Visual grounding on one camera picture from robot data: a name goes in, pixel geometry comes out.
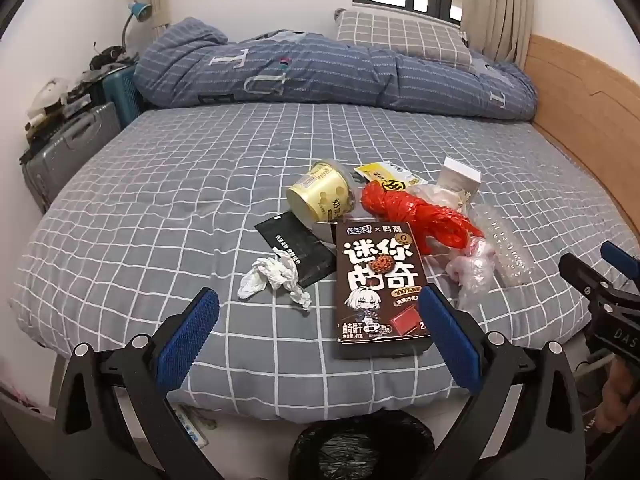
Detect yellow paper cup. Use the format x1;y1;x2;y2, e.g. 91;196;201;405
286;159;358;226

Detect black sachet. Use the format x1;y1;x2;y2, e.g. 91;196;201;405
254;211;337;288

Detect bed with grey checked sheet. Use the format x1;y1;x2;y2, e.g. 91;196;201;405
7;100;640;423

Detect yellow white snack wrapper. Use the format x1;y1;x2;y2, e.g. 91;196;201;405
353;161;428;192

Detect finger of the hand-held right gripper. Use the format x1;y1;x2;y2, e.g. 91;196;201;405
559;254;615;302
600;241;640;282

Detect blue striped quilt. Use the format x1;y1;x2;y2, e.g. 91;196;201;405
132;16;540;121

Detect brown cookie box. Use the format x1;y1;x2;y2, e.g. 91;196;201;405
334;220;435;359

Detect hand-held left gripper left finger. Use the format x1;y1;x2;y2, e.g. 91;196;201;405
52;287;221;480

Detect teal suitcase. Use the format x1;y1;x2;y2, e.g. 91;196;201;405
102;62;146;128

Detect person's right hand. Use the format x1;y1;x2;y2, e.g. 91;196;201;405
597;360;640;432

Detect blue white packet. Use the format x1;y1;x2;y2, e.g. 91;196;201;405
172;405;208;451

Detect wooden headboard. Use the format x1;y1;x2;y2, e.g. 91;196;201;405
520;34;640;236

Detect clear plastic wrap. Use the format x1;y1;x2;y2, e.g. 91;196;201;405
445;237;501;311

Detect trash bin with black bag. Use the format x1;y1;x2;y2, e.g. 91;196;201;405
289;408;436;480

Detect blue desk lamp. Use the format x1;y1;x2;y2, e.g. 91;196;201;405
120;1;153;53

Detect grey checked pillow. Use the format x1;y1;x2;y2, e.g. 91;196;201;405
334;8;473;68

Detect black tangled cables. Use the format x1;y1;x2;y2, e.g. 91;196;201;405
90;45;128;71

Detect white plastic bag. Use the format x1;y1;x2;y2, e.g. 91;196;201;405
27;77;71;116

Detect white tissue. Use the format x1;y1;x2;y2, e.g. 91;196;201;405
236;247;312;308

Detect grey suitcase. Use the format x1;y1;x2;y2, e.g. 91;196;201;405
20;101;123;213

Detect clear plastic bag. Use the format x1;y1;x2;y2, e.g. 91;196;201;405
407;184;473;216

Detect red plastic bag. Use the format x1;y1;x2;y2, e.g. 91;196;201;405
361;181;485;256

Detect small white box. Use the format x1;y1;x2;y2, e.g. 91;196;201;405
437;156;482;196

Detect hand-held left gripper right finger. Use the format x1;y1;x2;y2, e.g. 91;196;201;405
417;284;586;480

